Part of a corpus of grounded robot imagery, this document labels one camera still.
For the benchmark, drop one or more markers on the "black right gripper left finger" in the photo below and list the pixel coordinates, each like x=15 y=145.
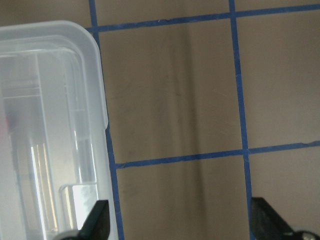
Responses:
x=97 y=225

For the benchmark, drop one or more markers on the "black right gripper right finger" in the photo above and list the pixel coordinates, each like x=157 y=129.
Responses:
x=267 y=224

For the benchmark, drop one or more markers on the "clear plastic box lid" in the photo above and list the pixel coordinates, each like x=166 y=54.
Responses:
x=54 y=162

